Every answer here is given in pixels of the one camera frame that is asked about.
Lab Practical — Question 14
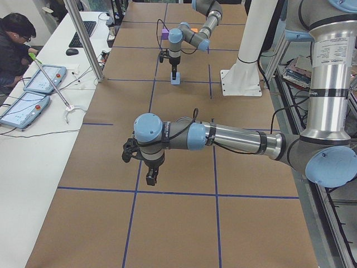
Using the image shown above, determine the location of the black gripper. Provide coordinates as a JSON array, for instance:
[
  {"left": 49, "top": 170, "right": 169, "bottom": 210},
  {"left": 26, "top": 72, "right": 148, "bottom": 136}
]
[
  {"left": 169, "top": 56, "right": 181, "bottom": 80},
  {"left": 144, "top": 155, "right": 165, "bottom": 186}
]

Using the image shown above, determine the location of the light blue foam block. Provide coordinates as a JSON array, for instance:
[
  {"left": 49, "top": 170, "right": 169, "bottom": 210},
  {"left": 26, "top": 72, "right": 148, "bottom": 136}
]
[{"left": 170, "top": 72, "right": 181, "bottom": 85}]

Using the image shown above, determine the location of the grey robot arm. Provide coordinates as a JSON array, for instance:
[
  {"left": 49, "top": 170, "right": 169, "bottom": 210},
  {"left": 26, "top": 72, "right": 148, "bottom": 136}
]
[
  {"left": 166, "top": 0, "right": 223, "bottom": 84},
  {"left": 122, "top": 1, "right": 356, "bottom": 188}
]

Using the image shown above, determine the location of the purple foam block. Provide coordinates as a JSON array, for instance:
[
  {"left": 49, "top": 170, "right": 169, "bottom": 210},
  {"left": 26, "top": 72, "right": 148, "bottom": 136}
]
[{"left": 161, "top": 28, "right": 170, "bottom": 40}]

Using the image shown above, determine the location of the black keyboard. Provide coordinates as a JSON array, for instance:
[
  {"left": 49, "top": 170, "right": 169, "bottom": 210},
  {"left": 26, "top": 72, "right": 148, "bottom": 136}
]
[{"left": 69, "top": 21, "right": 97, "bottom": 48}]

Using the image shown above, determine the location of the black computer mouse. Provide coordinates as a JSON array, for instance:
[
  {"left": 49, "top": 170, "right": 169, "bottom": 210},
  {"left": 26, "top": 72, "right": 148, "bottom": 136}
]
[{"left": 65, "top": 48, "right": 79, "bottom": 56}]

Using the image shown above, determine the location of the stack of magazines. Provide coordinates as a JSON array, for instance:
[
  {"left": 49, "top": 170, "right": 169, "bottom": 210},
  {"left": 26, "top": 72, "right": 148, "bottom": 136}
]
[{"left": 282, "top": 55, "right": 312, "bottom": 88}]

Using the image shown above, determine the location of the upper teach pendant tablet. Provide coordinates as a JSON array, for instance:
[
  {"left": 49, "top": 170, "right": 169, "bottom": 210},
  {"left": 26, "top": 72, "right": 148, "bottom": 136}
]
[{"left": 23, "top": 65, "right": 67, "bottom": 94}]

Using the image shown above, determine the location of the teach pendant tablet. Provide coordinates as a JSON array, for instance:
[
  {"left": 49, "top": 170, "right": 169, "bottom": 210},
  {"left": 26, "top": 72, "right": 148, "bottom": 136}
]
[
  {"left": 1, "top": 91, "right": 51, "bottom": 129},
  {"left": 23, "top": 65, "right": 67, "bottom": 94}
]

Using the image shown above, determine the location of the lower teach pendant tablet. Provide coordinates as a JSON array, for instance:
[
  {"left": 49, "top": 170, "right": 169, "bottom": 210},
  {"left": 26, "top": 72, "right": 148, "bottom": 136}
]
[{"left": 1, "top": 91, "right": 51, "bottom": 129}]

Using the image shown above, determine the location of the seated person in black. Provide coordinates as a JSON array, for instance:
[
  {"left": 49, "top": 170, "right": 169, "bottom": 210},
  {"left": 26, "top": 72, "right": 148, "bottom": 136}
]
[{"left": 1, "top": 13, "right": 38, "bottom": 89}]

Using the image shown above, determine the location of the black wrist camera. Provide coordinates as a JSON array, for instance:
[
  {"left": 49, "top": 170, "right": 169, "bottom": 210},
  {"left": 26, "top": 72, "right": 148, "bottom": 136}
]
[
  {"left": 158, "top": 49, "right": 170, "bottom": 63},
  {"left": 122, "top": 138, "right": 143, "bottom": 163}
]

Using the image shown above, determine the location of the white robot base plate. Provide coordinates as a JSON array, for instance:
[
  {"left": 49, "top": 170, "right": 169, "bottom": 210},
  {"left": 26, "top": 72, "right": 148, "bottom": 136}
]
[{"left": 220, "top": 0, "right": 278, "bottom": 97}]

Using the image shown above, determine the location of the grabber stick green handle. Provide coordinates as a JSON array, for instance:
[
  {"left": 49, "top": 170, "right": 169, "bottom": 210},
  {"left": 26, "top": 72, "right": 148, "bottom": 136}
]
[{"left": 28, "top": 52, "right": 86, "bottom": 124}]

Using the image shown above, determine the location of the aluminium frame post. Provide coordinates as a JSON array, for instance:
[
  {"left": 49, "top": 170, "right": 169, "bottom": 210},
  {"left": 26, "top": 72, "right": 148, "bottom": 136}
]
[{"left": 64, "top": 0, "right": 104, "bottom": 83}]

